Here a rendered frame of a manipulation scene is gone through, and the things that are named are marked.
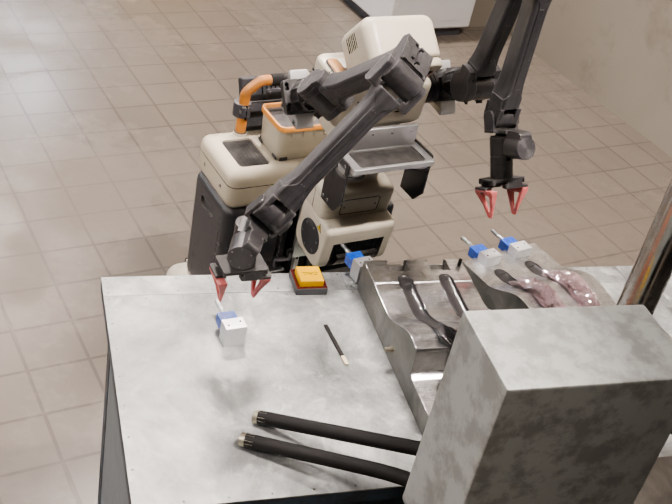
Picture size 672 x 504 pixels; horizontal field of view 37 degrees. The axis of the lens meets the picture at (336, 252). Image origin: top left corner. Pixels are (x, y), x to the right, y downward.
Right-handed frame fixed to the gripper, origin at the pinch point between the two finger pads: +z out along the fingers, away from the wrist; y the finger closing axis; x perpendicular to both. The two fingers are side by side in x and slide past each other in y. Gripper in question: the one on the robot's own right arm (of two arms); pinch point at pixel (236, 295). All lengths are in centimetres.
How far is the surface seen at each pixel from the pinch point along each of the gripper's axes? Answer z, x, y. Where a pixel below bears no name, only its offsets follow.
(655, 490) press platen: -12, -80, 50
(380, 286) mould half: 3.3, 0.9, 37.5
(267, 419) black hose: 9.5, -28.8, -1.9
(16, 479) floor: 93, 39, -40
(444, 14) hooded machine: 74, 315, 251
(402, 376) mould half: 9.2, -23.5, 32.7
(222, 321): 7.1, -0.1, -2.3
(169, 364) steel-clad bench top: 12.6, -5.6, -15.6
